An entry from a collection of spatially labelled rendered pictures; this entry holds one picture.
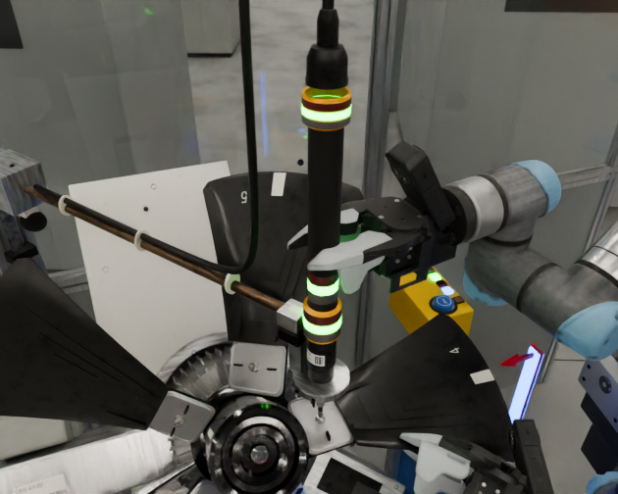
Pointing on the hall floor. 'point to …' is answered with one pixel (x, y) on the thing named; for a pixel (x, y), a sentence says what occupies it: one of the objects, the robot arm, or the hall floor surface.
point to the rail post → (392, 462)
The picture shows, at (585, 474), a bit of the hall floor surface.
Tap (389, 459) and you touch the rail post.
